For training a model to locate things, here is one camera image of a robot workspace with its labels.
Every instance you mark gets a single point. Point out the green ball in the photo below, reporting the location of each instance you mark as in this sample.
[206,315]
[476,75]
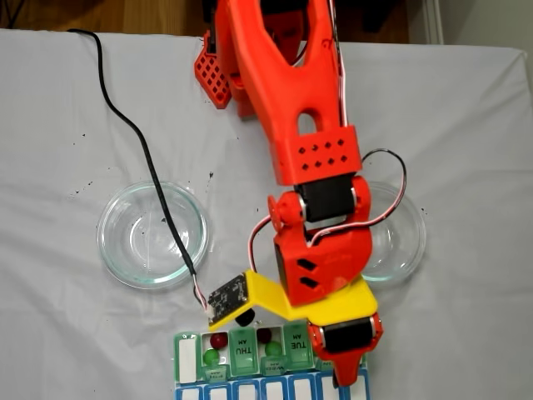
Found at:
[273,349]
[211,356]

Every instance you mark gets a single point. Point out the red ball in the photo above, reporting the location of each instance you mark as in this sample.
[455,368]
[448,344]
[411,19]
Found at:
[264,334]
[218,340]

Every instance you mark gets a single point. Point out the weekly pill organizer box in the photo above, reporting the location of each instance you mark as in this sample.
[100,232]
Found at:
[250,354]

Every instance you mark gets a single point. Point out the glass bowl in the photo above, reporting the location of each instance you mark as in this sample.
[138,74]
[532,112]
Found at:
[412,250]
[121,258]

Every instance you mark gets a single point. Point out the white tablecloth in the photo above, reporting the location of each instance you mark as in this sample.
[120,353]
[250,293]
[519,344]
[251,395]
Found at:
[479,125]

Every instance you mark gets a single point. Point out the white door trim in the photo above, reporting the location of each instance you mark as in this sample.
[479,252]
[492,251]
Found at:
[435,21]

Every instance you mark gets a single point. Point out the camera board on yellow mount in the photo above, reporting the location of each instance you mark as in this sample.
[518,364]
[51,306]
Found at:
[227,298]

